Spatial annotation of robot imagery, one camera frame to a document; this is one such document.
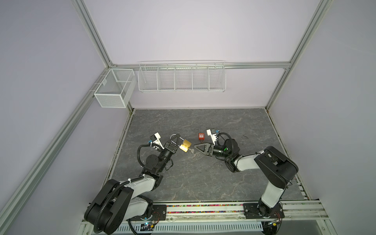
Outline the red safety padlock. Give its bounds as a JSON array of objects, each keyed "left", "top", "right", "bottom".
[{"left": 196, "top": 128, "right": 205, "bottom": 142}]

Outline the brass padlock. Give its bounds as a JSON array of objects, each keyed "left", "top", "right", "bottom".
[{"left": 170, "top": 134, "right": 192, "bottom": 152}]

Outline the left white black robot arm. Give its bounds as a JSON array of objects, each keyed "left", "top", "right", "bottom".
[{"left": 84, "top": 141, "right": 180, "bottom": 235}]

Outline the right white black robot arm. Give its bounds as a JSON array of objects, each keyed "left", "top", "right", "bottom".
[{"left": 194, "top": 132, "right": 299, "bottom": 220}]

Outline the white mesh box basket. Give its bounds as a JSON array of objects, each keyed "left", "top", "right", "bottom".
[{"left": 94, "top": 69, "right": 137, "bottom": 108}]

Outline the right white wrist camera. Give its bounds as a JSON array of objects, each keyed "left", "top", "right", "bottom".
[{"left": 207, "top": 128, "right": 219, "bottom": 145}]

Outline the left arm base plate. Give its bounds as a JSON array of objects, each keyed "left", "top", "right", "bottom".
[{"left": 130, "top": 204, "right": 167, "bottom": 221}]

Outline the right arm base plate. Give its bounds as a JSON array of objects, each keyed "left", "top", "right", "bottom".
[{"left": 243, "top": 203, "right": 285, "bottom": 219}]

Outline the long white wire basket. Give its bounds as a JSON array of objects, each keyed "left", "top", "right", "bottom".
[{"left": 138, "top": 60, "right": 227, "bottom": 93}]

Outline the white vented cable duct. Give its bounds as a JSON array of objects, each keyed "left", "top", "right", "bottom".
[{"left": 132, "top": 221, "right": 263, "bottom": 235}]

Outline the aluminium front rail frame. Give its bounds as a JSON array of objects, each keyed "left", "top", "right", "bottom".
[{"left": 77, "top": 200, "right": 338, "bottom": 235}]

